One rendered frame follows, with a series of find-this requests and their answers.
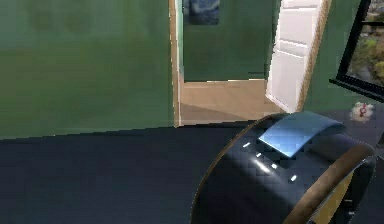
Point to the white room door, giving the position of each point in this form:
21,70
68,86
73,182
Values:
293,53

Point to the white and red small object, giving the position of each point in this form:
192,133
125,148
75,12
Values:
361,111

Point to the black framed window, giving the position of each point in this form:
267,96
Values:
363,50

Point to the blue framed wall picture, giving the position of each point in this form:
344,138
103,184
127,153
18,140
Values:
204,11

